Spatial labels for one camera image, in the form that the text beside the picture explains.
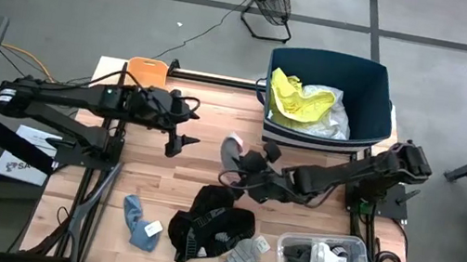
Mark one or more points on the blue sock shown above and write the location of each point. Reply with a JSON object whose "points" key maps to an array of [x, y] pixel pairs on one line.
{"points": [[136, 224]]}

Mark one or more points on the white paper tag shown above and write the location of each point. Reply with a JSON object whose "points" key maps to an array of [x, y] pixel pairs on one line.
{"points": [[262, 244], [153, 229]]}

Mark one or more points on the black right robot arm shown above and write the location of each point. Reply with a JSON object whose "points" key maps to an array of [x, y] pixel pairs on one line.
{"points": [[349, 173]]}

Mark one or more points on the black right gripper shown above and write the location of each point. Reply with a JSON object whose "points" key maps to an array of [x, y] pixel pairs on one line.
{"points": [[269, 186]]}

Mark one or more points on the black patterned underwear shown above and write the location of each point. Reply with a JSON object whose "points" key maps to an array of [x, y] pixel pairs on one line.
{"points": [[208, 230]]}

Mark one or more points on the black diagonal beam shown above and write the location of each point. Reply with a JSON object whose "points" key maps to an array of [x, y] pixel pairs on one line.
{"points": [[2, 137]]}

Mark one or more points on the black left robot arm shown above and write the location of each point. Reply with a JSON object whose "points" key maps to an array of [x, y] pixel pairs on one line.
{"points": [[60, 96]]}

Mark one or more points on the navy white striped fabric bin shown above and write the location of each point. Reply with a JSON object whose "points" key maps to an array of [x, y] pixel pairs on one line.
{"points": [[366, 95]]}

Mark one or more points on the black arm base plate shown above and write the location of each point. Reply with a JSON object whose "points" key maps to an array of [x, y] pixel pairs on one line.
{"points": [[390, 207], [79, 157]]}

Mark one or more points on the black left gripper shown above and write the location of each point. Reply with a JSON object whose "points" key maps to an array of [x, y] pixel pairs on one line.
{"points": [[157, 107]]}

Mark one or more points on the white printed paper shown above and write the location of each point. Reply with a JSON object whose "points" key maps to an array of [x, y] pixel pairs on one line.
{"points": [[21, 168]]}

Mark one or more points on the white handwritten underwear tag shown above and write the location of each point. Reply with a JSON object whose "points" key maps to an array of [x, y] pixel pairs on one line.
{"points": [[201, 251]]}

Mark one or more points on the orange plastic basket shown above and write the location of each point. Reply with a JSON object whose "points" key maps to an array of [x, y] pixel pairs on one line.
{"points": [[146, 71]]}

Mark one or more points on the grey sock purple toe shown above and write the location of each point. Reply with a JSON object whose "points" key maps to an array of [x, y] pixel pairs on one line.
{"points": [[239, 256]]}

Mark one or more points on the large white cloth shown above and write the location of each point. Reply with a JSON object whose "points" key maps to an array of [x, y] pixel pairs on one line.
{"points": [[334, 119]]}

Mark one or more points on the yellow shirt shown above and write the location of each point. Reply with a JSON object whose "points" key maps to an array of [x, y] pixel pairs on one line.
{"points": [[294, 100]]}

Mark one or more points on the grey sock pink stripes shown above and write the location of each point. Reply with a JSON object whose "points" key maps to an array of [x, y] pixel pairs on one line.
{"points": [[229, 156]]}

